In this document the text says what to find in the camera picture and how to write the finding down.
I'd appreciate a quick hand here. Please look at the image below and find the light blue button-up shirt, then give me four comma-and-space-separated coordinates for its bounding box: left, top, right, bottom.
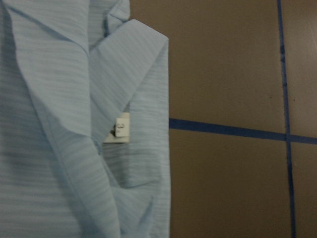
0, 0, 171, 238

